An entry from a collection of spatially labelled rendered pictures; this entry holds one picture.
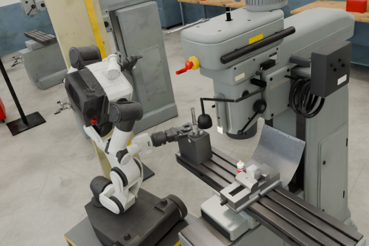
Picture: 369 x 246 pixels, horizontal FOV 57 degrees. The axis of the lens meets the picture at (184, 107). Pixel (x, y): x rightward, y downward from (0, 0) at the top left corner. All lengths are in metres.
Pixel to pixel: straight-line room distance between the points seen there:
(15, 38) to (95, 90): 8.74
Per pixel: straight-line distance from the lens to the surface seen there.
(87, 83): 1.77
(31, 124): 5.65
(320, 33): 1.99
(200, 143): 2.14
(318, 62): 1.61
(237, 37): 1.47
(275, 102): 1.80
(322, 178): 2.32
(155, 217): 2.43
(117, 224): 2.51
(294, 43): 1.82
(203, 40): 1.42
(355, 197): 3.40
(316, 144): 2.13
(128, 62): 2.29
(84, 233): 2.80
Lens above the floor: 2.29
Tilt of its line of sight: 28 degrees down
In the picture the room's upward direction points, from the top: 10 degrees counter-clockwise
